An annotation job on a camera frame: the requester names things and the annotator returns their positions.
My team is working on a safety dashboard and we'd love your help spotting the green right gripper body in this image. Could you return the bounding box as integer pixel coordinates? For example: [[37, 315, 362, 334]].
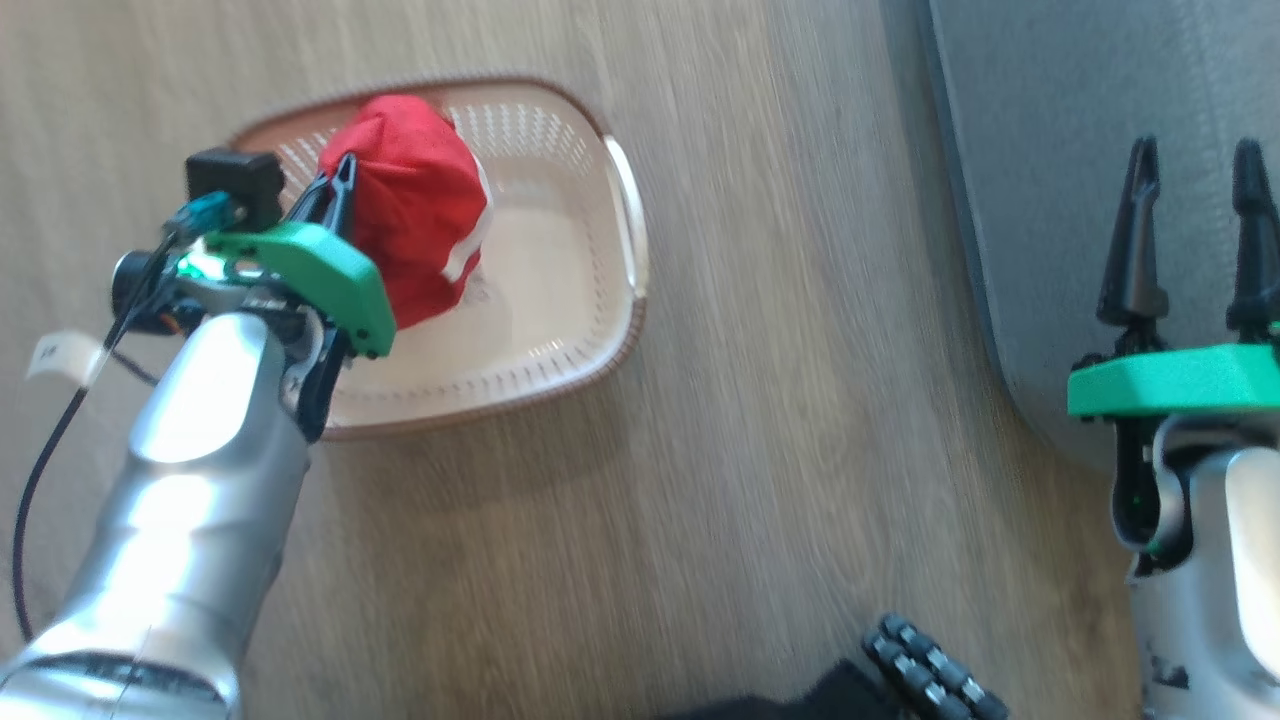
[[1066, 325, 1280, 561]]

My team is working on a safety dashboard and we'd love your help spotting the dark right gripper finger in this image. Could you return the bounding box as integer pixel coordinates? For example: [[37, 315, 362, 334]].
[[1226, 137, 1280, 341], [1097, 135, 1169, 329]]

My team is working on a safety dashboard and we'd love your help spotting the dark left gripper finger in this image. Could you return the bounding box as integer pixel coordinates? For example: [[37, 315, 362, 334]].
[[283, 176, 336, 237], [328, 152, 359, 247]]

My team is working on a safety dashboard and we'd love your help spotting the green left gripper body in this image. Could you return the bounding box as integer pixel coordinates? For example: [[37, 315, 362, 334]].
[[175, 222, 397, 443]]

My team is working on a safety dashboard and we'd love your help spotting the red cloth garment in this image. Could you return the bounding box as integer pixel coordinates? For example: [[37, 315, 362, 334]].
[[318, 93, 497, 332]]

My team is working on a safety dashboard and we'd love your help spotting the grey mat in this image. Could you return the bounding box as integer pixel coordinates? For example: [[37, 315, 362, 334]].
[[918, 0, 1280, 473]]

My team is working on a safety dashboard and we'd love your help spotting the white perforated laundry basket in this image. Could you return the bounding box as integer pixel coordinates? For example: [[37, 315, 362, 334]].
[[225, 75, 651, 443]]

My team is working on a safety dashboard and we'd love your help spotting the black roller wheel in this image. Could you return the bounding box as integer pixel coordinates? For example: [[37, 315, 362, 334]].
[[862, 613, 1010, 720]]

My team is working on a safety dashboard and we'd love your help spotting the white cable label tag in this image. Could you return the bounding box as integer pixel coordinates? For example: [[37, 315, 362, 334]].
[[25, 330, 107, 388]]

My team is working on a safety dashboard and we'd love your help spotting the thin black cable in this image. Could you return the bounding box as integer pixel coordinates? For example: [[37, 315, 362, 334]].
[[10, 235, 181, 643]]

